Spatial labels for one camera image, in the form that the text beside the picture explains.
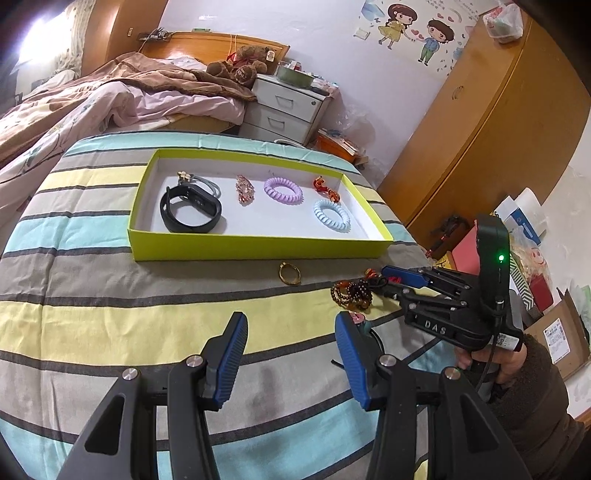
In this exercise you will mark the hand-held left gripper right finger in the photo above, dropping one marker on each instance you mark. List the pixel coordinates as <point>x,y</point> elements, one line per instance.
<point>351,364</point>

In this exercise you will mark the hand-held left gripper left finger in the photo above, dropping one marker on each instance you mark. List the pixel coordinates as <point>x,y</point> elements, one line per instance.
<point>231,360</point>

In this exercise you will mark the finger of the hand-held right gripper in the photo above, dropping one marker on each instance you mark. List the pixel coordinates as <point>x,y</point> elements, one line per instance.
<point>406,295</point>
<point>408,276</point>

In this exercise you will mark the shallow green cardboard box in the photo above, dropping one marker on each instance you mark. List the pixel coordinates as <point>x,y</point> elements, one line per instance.
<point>258,247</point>

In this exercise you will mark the black smart band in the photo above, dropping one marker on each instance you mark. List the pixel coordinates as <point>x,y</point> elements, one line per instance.
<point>198,196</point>

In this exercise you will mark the person's right forearm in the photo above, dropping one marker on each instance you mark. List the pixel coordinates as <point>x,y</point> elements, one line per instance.
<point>540,415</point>

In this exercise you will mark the person's right hand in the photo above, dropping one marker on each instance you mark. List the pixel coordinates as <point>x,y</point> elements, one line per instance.
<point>505,367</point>

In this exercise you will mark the pink box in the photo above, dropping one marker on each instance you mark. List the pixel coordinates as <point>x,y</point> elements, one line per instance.
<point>464,251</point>

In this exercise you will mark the yellow box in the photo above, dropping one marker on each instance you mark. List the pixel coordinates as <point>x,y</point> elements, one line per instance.
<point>445,263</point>

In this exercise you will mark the smiley print bag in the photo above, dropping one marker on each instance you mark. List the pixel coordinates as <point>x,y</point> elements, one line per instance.
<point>533,263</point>

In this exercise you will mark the dark metal tool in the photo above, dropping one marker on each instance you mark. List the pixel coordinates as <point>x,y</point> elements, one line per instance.
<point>450,228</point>

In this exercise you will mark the white and blue boxes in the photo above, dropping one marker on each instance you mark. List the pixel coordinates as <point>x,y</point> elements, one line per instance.
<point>521,217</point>

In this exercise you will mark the brown cardboard box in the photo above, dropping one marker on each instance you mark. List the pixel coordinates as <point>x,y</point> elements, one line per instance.
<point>561,337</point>

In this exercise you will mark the striped blanket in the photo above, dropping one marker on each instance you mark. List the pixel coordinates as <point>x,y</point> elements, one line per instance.
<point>138,286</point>

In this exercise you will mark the orange box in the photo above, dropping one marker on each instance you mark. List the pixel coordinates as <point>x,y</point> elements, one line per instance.
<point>332,145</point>

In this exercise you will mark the large wooden wardrobe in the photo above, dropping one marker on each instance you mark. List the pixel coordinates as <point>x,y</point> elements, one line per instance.
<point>485,115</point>

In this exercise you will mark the pile of small toiletries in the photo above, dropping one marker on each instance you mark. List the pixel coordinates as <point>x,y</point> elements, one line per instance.
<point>323,84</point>

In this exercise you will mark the white drawer nightstand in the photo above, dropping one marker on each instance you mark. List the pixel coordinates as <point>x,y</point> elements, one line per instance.
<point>286,99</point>

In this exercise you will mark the green basin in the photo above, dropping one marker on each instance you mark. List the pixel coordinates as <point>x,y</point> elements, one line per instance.
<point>293,78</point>

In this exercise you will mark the plastic bag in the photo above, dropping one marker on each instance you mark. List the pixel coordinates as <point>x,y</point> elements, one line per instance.
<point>503,23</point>

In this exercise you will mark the brown teddy bear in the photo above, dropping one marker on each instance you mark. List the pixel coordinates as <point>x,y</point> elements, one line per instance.
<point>242,71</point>

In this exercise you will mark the pink quilt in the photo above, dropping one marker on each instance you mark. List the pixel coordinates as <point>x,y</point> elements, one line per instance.
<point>138,106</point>

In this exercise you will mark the brown blanket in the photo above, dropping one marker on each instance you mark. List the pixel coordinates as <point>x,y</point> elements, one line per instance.
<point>152,76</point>

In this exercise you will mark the wooden headboard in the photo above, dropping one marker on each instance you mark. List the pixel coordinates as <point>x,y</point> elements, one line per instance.
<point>203,46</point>

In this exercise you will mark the tall narrow wooden wardrobe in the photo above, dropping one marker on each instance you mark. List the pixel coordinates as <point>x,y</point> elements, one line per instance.
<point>124,27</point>

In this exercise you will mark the patterned curtain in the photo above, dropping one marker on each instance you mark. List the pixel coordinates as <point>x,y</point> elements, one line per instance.
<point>76,32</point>

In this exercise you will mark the cartoon wall sticker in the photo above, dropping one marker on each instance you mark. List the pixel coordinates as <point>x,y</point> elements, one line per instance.
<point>397,23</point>

